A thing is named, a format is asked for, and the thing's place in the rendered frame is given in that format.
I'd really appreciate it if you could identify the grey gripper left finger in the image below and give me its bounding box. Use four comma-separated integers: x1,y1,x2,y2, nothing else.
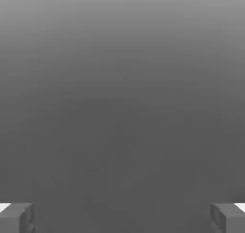
0,202,36,233

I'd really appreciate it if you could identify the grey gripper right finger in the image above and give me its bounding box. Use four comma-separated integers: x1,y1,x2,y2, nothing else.
209,202,245,233

